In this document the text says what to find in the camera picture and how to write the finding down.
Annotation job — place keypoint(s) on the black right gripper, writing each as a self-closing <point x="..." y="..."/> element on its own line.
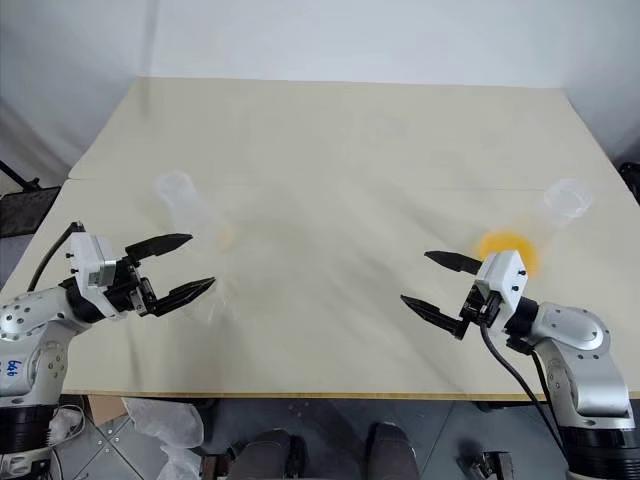
<point x="480" y="307"/>

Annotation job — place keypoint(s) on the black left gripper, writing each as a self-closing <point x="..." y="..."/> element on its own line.
<point x="125" y="290"/>

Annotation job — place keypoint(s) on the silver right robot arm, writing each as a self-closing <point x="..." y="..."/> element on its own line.
<point x="585" y="360"/>

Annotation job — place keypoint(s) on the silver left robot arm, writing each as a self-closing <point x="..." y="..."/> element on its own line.
<point x="35" y="320"/>

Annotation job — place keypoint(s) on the clear plastic tube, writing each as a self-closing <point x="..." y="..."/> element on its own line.
<point x="187" y="205"/>

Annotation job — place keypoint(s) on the white crumpled plastic bag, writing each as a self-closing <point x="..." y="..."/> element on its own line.
<point x="167" y="425"/>

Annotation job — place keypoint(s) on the brown cardboard piece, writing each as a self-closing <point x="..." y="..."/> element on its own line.
<point x="107" y="411"/>

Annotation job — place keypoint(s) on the black metal stand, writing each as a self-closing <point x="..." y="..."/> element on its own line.
<point x="25" y="205"/>

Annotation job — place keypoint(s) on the dark rounded shape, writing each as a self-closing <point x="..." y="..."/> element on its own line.
<point x="392" y="452"/>
<point x="265" y="457"/>

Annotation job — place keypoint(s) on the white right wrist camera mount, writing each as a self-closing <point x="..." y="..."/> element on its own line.
<point x="505" y="280"/>

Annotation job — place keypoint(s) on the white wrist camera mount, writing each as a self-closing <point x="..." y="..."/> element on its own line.
<point x="505" y="280"/>
<point x="85" y="252"/>

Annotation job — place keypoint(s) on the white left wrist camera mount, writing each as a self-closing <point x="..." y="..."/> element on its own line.
<point x="85" y="252"/>

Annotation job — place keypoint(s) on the dark metal bracket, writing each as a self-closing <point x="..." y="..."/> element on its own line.
<point x="487" y="465"/>

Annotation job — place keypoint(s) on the grey metal base plate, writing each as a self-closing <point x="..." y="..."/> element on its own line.
<point x="107" y="450"/>

